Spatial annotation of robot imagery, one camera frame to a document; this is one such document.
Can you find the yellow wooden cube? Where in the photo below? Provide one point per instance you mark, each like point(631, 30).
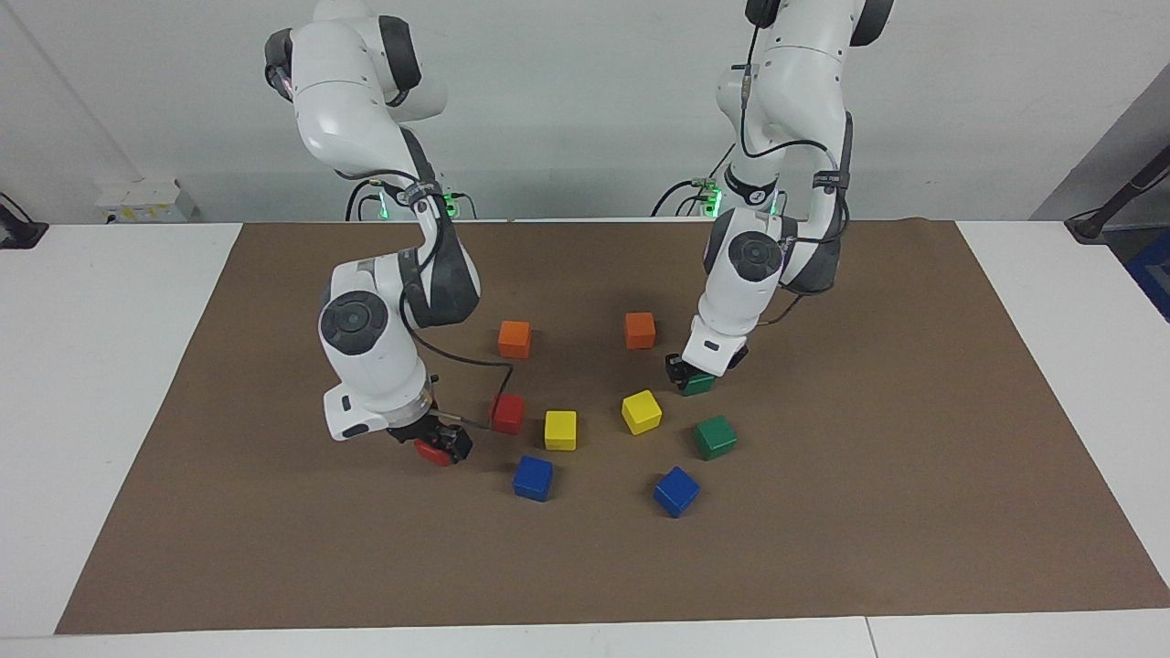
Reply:
point(560, 429)
point(641, 411)

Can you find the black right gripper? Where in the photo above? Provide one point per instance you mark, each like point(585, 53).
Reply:
point(420, 428)

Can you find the black table clamp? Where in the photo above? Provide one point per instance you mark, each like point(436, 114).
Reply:
point(18, 233)

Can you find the red wooden cube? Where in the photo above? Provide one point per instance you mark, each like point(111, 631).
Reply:
point(430, 451)
point(506, 413)

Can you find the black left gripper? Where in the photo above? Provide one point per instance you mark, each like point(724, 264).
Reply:
point(731, 371)

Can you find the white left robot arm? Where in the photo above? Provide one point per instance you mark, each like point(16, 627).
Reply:
point(731, 306)

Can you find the white power box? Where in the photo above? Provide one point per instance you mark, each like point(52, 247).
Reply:
point(146, 201)

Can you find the green wooden cube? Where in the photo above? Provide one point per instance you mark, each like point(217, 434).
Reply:
point(700, 385)
point(715, 437)

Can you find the black pole stand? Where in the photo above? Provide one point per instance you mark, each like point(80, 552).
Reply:
point(1088, 224)

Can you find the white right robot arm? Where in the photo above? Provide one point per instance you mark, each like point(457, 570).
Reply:
point(366, 366)

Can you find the brown paper table mat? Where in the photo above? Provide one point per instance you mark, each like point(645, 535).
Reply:
point(823, 548)

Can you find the orange wooden cube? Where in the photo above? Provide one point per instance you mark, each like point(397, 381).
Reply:
point(515, 339)
point(640, 330)

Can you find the blue crate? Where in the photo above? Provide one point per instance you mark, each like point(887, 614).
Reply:
point(1154, 270)

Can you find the blue wooden cube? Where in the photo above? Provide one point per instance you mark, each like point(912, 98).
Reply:
point(676, 491)
point(533, 477)

